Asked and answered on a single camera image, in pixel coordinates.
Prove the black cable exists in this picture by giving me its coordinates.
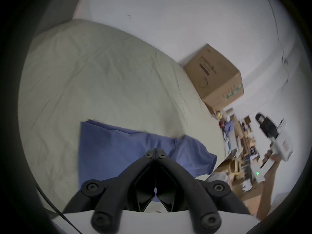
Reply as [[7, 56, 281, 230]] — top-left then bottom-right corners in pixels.
[[35, 184, 83, 234]]

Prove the person's right hand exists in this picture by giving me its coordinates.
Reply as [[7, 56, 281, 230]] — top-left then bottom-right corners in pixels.
[[262, 150, 282, 169]]

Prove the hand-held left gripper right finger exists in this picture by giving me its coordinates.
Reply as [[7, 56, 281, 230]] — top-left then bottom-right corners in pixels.
[[156, 149, 251, 234]]

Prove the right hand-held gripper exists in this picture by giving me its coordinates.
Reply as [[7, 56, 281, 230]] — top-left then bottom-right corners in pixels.
[[251, 113, 294, 183]]

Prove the blue shirt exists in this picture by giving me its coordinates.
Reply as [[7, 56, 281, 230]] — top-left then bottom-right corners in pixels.
[[78, 119, 217, 202]]

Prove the bed with pale green sheet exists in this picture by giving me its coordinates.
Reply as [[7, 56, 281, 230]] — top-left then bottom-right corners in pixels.
[[18, 19, 226, 213]]

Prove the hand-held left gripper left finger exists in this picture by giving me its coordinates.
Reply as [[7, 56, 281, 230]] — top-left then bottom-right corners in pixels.
[[63, 149, 156, 234]]

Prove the brown cardboard carton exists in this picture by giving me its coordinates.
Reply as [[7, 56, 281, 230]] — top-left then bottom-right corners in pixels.
[[183, 44, 245, 111]]

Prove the person's right forearm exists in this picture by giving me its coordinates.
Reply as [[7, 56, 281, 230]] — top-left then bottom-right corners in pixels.
[[256, 161, 281, 221]]

